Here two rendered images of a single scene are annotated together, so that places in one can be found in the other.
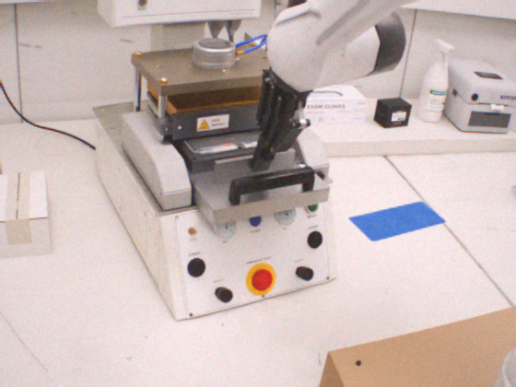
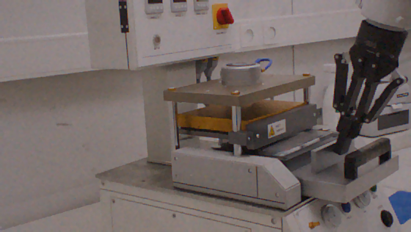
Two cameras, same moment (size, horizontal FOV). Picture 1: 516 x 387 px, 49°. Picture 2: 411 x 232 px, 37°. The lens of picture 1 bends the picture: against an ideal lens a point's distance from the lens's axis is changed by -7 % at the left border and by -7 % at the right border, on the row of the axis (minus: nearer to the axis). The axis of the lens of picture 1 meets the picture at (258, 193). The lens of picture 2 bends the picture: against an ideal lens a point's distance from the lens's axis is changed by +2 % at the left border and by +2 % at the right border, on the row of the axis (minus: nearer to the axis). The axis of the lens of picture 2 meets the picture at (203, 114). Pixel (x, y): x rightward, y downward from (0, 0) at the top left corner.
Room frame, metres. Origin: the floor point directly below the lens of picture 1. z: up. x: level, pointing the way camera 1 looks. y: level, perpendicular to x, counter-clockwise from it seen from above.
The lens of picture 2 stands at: (0.00, 0.58, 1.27)
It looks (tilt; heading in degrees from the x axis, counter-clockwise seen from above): 11 degrees down; 340
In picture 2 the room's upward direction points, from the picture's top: 3 degrees counter-clockwise
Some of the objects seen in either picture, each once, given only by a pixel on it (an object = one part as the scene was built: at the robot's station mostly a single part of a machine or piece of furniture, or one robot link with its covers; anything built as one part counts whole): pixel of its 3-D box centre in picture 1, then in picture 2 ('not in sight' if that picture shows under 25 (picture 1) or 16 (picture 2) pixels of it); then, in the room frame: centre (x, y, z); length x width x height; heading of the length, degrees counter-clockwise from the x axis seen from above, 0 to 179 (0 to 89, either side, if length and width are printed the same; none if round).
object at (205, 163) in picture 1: (225, 139); (277, 148); (1.01, 0.07, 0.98); 0.20 x 0.17 x 0.03; 121
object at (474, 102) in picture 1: (475, 94); (366, 105); (1.76, -0.65, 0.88); 0.25 x 0.20 x 0.17; 13
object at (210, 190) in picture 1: (235, 156); (299, 157); (0.97, 0.05, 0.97); 0.30 x 0.22 x 0.08; 31
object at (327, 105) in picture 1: (322, 103); not in sight; (1.61, -0.15, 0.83); 0.23 x 0.12 x 0.07; 110
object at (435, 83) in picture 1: (436, 80); (335, 100); (1.71, -0.50, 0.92); 0.09 x 0.08 x 0.25; 22
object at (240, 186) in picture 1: (273, 184); (368, 156); (0.85, -0.02, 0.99); 0.15 x 0.02 x 0.04; 121
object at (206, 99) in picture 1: (216, 82); (245, 103); (1.08, 0.10, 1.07); 0.22 x 0.17 x 0.10; 121
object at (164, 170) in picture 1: (153, 156); (232, 175); (0.95, 0.19, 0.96); 0.25 x 0.05 x 0.07; 31
